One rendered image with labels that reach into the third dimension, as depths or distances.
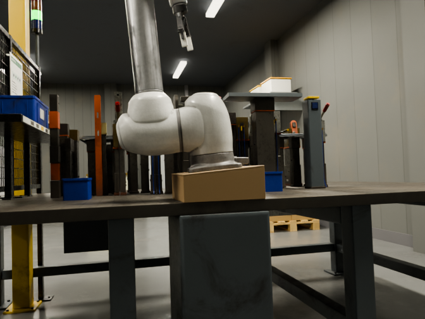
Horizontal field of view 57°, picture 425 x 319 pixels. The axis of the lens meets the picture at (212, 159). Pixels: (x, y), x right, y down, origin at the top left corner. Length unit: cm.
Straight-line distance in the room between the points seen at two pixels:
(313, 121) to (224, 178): 85
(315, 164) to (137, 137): 99
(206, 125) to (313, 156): 80
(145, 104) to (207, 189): 35
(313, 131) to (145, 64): 96
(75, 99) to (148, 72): 907
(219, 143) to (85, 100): 917
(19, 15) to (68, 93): 767
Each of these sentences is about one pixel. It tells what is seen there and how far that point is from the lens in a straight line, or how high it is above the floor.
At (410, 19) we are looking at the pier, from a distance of 431.
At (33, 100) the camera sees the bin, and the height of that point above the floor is 114.
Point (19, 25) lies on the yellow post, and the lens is 286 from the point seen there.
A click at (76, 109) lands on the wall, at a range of 1039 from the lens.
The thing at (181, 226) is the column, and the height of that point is 63.
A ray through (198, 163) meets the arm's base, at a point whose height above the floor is 82.
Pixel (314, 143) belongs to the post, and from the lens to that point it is 200.
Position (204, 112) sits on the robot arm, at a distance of 134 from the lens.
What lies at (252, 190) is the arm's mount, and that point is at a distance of 130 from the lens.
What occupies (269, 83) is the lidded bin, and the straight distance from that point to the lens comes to 623.
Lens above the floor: 78
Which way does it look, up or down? 2 degrees up
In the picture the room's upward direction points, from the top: 2 degrees counter-clockwise
